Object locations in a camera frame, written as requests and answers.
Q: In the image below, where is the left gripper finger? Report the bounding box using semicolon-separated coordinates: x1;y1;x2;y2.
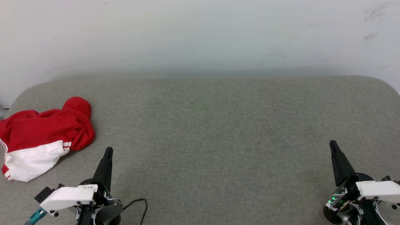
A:
93;147;113;192

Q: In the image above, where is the teal cable connector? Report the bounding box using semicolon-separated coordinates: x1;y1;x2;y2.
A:
23;208;47;225

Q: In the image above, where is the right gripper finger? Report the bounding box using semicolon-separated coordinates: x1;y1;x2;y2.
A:
329;140;357;187

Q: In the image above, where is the red and white shirt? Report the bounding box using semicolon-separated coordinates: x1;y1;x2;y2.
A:
0;97;96;182

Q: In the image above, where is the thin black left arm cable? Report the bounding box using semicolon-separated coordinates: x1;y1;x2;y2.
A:
122;198;148;225

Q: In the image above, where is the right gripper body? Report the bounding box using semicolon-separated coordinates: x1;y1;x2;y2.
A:
325;173;375;209

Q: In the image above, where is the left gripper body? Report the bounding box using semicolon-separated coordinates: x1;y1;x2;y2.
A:
78;179;123;217

